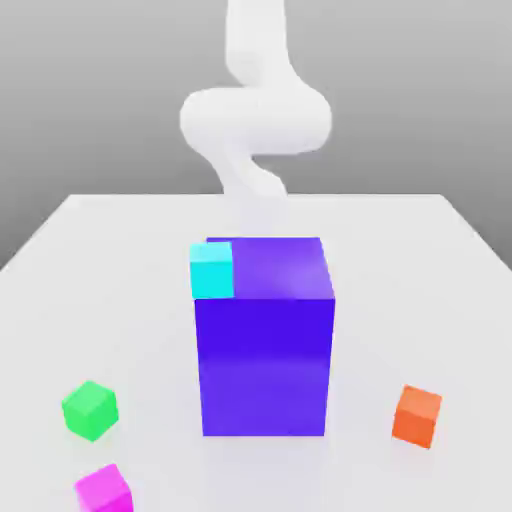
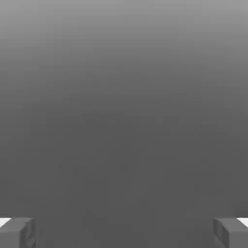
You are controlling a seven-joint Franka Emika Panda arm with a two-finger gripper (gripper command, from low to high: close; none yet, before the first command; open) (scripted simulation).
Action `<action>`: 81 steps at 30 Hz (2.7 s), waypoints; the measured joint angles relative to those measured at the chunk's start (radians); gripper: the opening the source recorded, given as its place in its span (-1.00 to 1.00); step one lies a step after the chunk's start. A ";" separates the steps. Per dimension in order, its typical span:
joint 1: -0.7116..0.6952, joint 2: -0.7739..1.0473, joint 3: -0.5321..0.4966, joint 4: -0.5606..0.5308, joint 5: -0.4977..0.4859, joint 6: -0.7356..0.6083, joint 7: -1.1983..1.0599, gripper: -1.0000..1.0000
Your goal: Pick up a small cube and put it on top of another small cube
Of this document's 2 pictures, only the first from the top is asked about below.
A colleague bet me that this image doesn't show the small cyan cube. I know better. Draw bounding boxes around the small cyan cube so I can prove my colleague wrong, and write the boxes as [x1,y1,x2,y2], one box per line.
[188,241,236,300]

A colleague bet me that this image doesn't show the small orange cube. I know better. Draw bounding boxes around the small orange cube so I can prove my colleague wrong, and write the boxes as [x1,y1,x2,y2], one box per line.
[390,384,444,450]

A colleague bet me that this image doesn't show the small green cube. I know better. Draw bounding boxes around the small green cube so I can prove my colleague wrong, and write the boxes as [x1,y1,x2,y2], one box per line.
[60,379,120,444]

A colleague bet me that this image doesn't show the small magenta cube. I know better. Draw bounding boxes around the small magenta cube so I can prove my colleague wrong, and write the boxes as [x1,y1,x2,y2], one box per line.
[73,462,134,512]

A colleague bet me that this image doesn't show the large purple box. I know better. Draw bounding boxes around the large purple box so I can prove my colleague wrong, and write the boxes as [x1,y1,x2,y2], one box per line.
[194,236,336,438]

